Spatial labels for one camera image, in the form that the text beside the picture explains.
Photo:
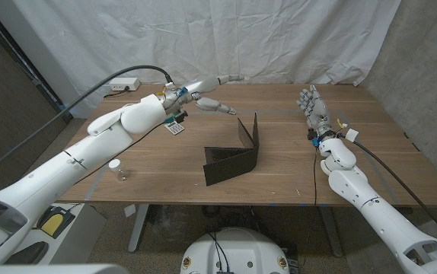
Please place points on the white power strip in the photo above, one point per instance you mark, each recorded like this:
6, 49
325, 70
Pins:
124, 83

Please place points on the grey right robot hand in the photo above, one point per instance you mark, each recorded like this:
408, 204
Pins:
315, 110

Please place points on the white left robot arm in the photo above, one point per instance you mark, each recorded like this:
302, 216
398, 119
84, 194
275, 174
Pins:
108, 131

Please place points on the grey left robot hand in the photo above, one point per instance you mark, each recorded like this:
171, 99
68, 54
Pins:
203, 85

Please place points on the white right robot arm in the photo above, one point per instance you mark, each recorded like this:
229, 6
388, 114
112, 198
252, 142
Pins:
351, 186

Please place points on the yellow and black foot pedal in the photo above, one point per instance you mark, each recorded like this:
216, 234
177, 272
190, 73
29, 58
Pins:
55, 222

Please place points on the white backdrop cloth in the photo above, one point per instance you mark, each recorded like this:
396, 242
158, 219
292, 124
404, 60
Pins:
203, 38

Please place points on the grey table leg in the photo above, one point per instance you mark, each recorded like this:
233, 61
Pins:
330, 232
138, 228

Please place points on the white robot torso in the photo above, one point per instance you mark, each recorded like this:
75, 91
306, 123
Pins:
233, 251

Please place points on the white floor platform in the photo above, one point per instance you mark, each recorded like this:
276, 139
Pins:
83, 236

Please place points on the white calculator with grey keys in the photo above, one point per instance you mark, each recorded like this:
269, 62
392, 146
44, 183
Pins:
174, 128

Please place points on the white paper tag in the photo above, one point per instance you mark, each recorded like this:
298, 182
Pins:
129, 210

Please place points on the glass cup with white lid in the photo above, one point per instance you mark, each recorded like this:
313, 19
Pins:
118, 171

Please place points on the perforated partition panel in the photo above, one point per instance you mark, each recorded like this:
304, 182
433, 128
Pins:
5, 114

